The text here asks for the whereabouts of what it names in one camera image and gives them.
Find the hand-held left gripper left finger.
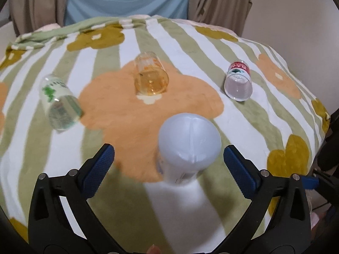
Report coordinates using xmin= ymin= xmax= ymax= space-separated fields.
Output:
xmin=28 ymin=143 xmax=115 ymax=249

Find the pink cloth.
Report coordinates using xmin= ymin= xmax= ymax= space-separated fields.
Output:
xmin=307 ymin=193 xmax=322 ymax=229

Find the orange transparent cup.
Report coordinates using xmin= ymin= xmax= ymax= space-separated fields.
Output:
xmin=133 ymin=51 xmax=170 ymax=97

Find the beige curtain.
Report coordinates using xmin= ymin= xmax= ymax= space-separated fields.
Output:
xmin=188 ymin=0 xmax=253 ymax=36
xmin=9 ymin=0 xmax=71 ymax=36

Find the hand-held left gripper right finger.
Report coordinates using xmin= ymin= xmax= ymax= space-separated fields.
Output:
xmin=223 ymin=144 xmax=311 ymax=249

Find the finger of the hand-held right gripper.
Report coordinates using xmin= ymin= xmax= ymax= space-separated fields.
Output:
xmin=302 ymin=176 xmax=321 ymax=190

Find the striped floral blanket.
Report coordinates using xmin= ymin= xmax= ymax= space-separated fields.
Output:
xmin=0 ymin=14 xmax=331 ymax=244

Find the white plastic bottle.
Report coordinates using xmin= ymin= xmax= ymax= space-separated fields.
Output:
xmin=156 ymin=113 xmax=222 ymax=186

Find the red label plastic bottle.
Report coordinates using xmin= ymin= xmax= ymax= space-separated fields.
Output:
xmin=224 ymin=61 xmax=252 ymax=102

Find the green label plastic bottle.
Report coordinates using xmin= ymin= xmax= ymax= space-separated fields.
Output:
xmin=40 ymin=74 xmax=84 ymax=133

